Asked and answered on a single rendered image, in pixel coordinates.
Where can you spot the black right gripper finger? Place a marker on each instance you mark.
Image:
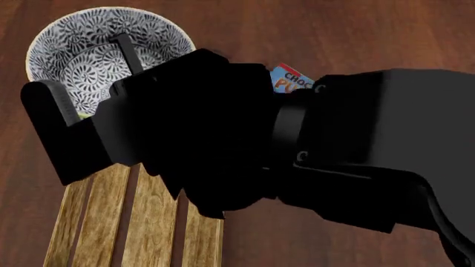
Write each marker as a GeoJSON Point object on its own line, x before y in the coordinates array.
{"type": "Point", "coordinates": [55, 139]}
{"type": "Point", "coordinates": [128, 54]}

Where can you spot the small light green object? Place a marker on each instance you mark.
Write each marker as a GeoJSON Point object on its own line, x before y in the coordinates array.
{"type": "Point", "coordinates": [84, 115]}

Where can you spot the white bowl with black pattern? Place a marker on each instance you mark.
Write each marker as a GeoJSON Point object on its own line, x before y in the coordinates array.
{"type": "Point", "coordinates": [89, 47]}

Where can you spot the blue chocolate cereal box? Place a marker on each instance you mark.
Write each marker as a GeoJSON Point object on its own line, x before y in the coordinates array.
{"type": "Point", "coordinates": [287, 79]}

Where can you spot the wooden slatted tray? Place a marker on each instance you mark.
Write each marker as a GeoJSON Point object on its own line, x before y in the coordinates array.
{"type": "Point", "coordinates": [148, 217]}

